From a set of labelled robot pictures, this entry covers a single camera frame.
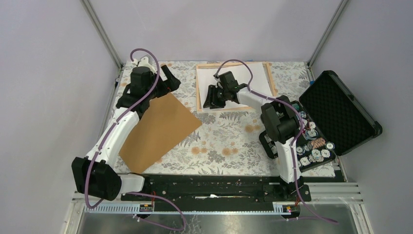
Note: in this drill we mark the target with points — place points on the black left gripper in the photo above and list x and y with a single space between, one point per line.
171 84

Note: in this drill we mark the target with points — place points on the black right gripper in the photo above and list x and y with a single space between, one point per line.
211 100

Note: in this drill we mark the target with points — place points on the printed photo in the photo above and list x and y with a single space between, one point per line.
245 77

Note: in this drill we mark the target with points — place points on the light wooden picture frame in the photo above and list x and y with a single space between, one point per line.
271 80

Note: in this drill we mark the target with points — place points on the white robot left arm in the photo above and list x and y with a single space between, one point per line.
94 174

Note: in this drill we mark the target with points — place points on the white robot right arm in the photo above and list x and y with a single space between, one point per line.
282 123

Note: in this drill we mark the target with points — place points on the brown cardboard backing board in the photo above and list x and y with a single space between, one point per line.
165 124

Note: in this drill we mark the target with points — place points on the floral patterned table mat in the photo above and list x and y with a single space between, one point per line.
227 143

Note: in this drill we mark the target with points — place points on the black poker chip case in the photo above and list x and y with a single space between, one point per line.
334 121

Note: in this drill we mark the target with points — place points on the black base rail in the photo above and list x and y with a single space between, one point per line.
219 193

